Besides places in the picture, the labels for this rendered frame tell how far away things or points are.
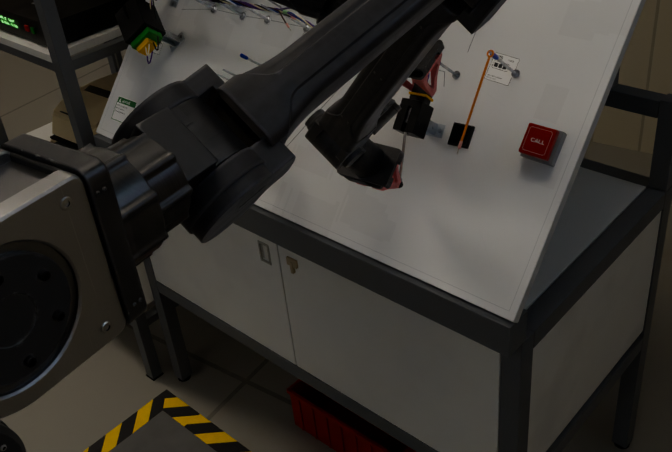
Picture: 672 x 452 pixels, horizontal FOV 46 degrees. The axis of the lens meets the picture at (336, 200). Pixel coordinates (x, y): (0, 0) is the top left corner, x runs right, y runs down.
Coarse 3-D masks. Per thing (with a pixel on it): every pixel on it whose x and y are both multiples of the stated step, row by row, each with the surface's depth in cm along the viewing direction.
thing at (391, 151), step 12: (372, 144) 124; (372, 156) 123; (384, 156) 126; (396, 156) 125; (348, 168) 125; (360, 168) 124; (372, 168) 125; (384, 168) 125; (372, 180) 126; (384, 180) 125
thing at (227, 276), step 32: (160, 256) 211; (192, 256) 198; (224, 256) 187; (256, 256) 176; (192, 288) 207; (224, 288) 194; (256, 288) 183; (224, 320) 202; (256, 320) 191; (288, 320) 180; (288, 352) 187
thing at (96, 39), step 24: (48, 0) 181; (48, 24) 183; (0, 48) 208; (24, 48) 198; (48, 48) 188; (72, 48) 194; (96, 48) 196; (120, 48) 200; (72, 72) 192; (72, 96) 194; (0, 120) 240; (72, 120) 198; (0, 144) 242; (144, 288) 244; (144, 312) 233; (144, 336) 236; (144, 360) 242
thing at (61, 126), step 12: (96, 84) 226; (108, 84) 226; (84, 96) 220; (96, 96) 219; (108, 96) 218; (60, 108) 220; (96, 108) 214; (60, 120) 219; (96, 120) 211; (60, 132) 220; (72, 132) 217; (96, 132) 211; (60, 144) 219; (72, 144) 218
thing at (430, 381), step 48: (288, 288) 173; (336, 288) 161; (336, 336) 169; (384, 336) 157; (432, 336) 146; (336, 384) 178; (384, 384) 165; (432, 384) 153; (480, 384) 143; (432, 432) 161; (480, 432) 150
